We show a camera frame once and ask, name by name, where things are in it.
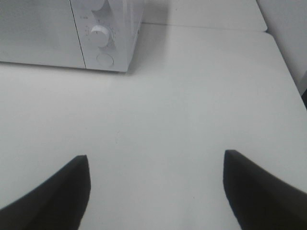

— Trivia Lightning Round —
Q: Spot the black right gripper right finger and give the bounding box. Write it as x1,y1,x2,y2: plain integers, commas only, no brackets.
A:
223,150,307,230

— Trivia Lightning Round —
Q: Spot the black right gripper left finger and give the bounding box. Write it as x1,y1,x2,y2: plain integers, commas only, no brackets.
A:
0,155,91,230

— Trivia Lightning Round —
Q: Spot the round white door release button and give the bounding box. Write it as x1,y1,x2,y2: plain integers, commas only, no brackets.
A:
96,54,114,67

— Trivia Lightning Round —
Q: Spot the white microwave door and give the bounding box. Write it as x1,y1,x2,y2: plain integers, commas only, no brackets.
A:
0,0,85,69

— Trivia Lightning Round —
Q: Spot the white microwave knob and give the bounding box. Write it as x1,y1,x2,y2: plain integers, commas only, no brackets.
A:
86,0,105,11
89,25,110,47

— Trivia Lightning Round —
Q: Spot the white microwave oven body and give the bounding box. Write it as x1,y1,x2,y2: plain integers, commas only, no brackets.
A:
71,0,145,72

